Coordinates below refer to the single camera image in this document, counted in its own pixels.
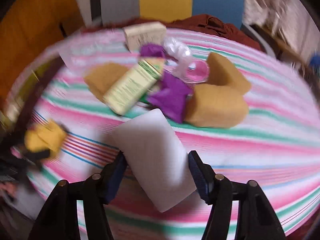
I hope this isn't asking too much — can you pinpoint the wooden side table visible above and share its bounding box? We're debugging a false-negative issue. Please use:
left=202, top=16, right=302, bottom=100
left=250, top=22, right=309, bottom=64

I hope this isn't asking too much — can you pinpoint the white sponge block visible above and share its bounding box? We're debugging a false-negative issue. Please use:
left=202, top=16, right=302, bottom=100
left=111, top=109, right=197, bottom=213

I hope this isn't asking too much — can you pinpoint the brown cloth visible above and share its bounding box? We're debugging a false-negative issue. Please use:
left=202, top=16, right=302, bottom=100
left=82, top=14, right=263, bottom=53

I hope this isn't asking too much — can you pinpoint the yellow sponge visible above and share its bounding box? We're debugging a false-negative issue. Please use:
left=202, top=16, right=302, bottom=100
left=84, top=64, right=129, bottom=103
left=185, top=84, right=249, bottom=128
left=206, top=52, right=252, bottom=95
left=24, top=120, right=67, bottom=159

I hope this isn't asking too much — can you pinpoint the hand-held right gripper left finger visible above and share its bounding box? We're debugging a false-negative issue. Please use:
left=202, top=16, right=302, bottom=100
left=27, top=151, right=128, bottom=240

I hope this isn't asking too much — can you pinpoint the grey bed frame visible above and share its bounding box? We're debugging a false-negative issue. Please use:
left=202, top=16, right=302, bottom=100
left=240, top=24, right=277, bottom=57

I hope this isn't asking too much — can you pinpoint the dark brown strap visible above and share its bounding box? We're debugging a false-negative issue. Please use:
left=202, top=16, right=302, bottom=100
left=5, top=56, right=67, bottom=145

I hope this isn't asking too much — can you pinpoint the pink clear round container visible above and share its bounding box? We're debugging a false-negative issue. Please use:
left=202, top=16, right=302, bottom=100
left=175, top=60, right=210, bottom=83

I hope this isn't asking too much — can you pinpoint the clear plastic film bundle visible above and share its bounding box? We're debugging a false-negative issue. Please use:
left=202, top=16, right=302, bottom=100
left=162, top=37, right=193, bottom=63

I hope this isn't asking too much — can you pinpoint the pale patterned curtain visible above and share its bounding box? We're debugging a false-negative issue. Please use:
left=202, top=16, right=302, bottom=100
left=244, top=0, right=310, bottom=30

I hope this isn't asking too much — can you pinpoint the beige printed carton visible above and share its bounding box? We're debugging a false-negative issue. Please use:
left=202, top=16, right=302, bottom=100
left=122, top=22, right=167, bottom=52

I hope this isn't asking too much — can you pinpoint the striped bed sheet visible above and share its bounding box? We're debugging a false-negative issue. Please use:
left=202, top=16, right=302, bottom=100
left=10, top=27, right=320, bottom=240

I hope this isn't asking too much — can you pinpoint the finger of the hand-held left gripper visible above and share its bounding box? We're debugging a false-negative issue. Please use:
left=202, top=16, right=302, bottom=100
left=54, top=122, right=71, bottom=134
left=22, top=150, right=51, bottom=167

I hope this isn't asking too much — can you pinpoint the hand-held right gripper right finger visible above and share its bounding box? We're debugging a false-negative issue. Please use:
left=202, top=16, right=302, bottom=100
left=188, top=150, right=287, bottom=240

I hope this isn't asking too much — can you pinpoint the purple mesh pouch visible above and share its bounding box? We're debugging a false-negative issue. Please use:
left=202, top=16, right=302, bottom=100
left=147, top=74, right=192, bottom=123
left=139, top=44, right=165, bottom=58

